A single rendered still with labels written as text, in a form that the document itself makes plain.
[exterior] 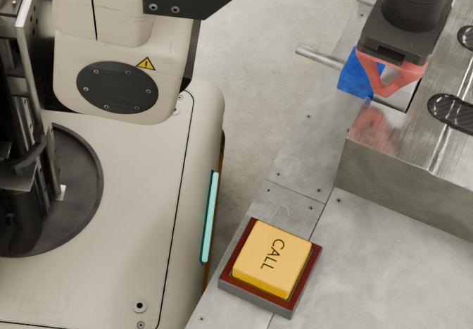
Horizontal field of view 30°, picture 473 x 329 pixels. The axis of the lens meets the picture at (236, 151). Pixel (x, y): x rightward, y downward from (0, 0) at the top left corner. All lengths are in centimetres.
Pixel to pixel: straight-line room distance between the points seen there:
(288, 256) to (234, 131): 113
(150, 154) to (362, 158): 75
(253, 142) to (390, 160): 109
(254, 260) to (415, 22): 27
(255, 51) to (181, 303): 85
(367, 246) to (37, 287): 70
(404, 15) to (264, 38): 135
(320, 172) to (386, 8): 22
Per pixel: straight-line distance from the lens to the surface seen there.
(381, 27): 84
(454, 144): 91
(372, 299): 90
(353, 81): 92
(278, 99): 204
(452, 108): 94
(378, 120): 91
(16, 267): 151
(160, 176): 157
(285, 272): 86
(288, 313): 87
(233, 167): 192
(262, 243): 87
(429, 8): 82
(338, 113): 102
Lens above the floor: 160
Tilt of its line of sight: 55 degrees down
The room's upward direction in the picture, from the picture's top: 6 degrees clockwise
